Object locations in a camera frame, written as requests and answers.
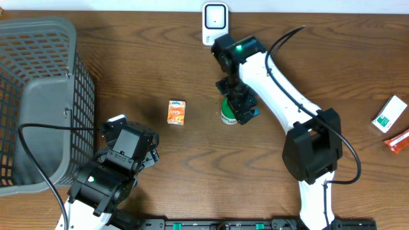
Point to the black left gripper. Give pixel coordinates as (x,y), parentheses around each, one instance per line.
(150,153)

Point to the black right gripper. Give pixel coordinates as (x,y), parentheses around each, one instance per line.
(239,106)

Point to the green lid jar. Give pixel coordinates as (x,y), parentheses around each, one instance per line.
(227,115)

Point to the orange small carton box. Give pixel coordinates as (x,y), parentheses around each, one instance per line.
(176,112)

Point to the white green box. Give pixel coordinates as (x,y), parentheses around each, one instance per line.
(389,114)

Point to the orange Top chocolate bar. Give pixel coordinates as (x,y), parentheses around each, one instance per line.
(398,143)

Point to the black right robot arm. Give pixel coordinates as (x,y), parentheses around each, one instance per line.
(311,149)

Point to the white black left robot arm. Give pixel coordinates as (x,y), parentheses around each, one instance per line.
(107,180)

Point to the white barcode scanner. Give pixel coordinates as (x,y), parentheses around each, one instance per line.
(215,21)

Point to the grey plastic mesh basket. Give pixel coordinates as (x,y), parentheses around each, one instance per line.
(47,105)

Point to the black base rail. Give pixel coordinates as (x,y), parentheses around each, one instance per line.
(274,224)

